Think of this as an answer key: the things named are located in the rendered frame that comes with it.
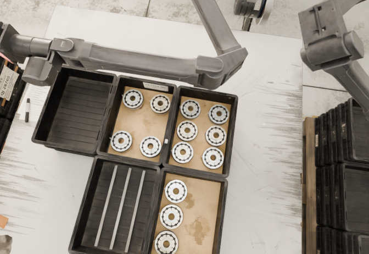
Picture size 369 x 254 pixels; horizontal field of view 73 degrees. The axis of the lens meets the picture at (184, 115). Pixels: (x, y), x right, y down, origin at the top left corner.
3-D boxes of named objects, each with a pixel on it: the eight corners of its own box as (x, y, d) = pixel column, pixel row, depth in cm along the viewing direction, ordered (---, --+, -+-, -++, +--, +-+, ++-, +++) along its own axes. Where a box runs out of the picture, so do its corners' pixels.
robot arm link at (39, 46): (65, 48, 71) (56, 36, 66) (57, 69, 69) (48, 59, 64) (41, 44, 72) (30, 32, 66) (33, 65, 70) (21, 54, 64)
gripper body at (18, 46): (17, 64, 72) (42, 67, 72) (-8, 43, 62) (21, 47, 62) (24, 44, 74) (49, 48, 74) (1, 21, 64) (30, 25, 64)
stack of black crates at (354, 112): (313, 117, 202) (349, 96, 160) (350, 122, 202) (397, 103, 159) (313, 167, 190) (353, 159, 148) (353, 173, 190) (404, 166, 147)
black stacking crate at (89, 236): (102, 158, 123) (95, 154, 112) (162, 169, 122) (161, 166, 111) (78, 247, 111) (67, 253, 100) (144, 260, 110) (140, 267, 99)
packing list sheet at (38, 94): (34, 66, 149) (34, 65, 149) (72, 71, 149) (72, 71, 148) (15, 118, 139) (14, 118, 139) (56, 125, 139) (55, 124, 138)
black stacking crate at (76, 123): (68, 75, 136) (59, 64, 125) (122, 84, 135) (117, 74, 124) (43, 146, 124) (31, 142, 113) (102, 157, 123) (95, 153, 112)
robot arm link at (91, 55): (218, 75, 73) (224, 55, 63) (216, 93, 71) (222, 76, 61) (73, 53, 74) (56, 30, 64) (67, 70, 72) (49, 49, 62)
